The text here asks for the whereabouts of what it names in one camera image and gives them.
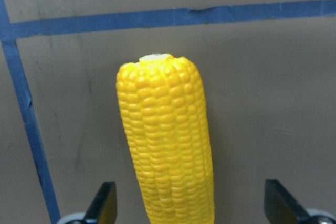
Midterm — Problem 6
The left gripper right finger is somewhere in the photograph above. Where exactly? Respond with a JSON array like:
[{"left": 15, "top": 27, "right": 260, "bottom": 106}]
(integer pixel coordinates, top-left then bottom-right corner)
[{"left": 264, "top": 179, "right": 315, "bottom": 224}]

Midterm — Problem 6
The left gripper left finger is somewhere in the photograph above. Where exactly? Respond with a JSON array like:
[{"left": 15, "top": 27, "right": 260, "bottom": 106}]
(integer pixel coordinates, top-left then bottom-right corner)
[{"left": 83, "top": 182, "right": 117, "bottom": 224}]

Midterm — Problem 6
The yellow corn cob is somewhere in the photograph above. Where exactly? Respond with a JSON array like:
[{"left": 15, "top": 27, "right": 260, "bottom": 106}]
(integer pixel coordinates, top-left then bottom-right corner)
[{"left": 116, "top": 54, "right": 215, "bottom": 223}]

